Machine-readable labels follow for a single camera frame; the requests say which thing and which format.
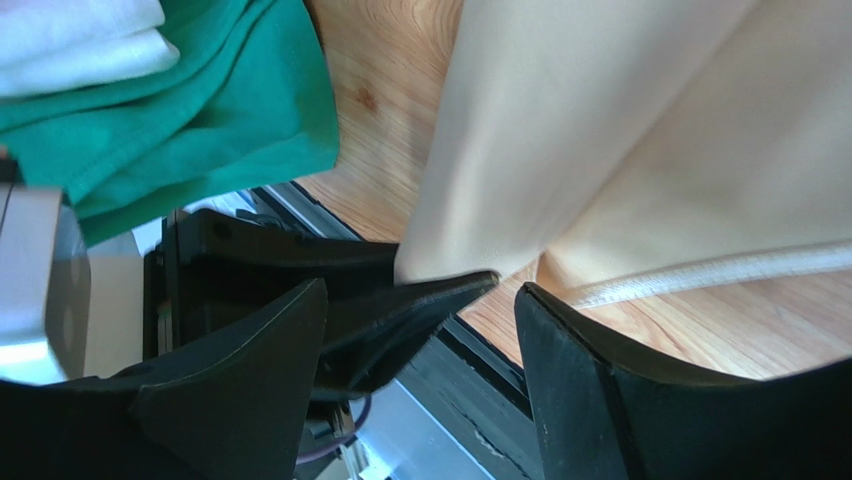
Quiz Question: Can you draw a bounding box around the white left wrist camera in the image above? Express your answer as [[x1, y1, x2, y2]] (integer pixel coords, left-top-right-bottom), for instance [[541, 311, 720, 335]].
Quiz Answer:
[[1, 183, 91, 385]]

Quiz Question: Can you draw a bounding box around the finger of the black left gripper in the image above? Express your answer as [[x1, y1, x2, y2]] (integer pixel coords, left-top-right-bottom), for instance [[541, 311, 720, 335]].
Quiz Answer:
[[312, 271, 499, 400]]

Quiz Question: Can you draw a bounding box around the white garment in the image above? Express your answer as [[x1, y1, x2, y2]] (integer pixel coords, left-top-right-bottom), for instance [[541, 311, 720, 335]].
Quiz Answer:
[[1, 1, 180, 102]]

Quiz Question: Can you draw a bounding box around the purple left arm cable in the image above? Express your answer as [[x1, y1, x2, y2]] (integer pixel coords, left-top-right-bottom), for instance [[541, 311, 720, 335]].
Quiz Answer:
[[294, 392, 374, 467]]

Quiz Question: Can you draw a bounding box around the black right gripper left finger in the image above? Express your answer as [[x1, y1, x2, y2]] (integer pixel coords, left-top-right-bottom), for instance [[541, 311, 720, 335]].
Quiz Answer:
[[1, 279, 328, 479]]

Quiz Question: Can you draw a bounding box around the green garment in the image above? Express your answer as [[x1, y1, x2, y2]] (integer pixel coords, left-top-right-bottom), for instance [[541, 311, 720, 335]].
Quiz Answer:
[[1, 0, 339, 244]]

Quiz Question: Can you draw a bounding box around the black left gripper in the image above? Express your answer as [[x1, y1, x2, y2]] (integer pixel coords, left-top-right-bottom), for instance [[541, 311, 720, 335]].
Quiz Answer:
[[142, 208, 398, 361]]

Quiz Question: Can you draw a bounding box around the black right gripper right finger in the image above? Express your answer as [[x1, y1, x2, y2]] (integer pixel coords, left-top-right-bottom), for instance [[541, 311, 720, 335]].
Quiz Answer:
[[514, 282, 851, 479]]

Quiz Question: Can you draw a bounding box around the beige cloth napkin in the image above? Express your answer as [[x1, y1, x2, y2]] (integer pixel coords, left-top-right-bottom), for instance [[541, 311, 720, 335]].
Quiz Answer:
[[395, 1, 851, 307]]

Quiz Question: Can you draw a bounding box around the aluminium frame rail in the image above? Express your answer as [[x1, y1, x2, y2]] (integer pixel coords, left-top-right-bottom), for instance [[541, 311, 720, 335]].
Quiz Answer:
[[262, 181, 364, 241]]

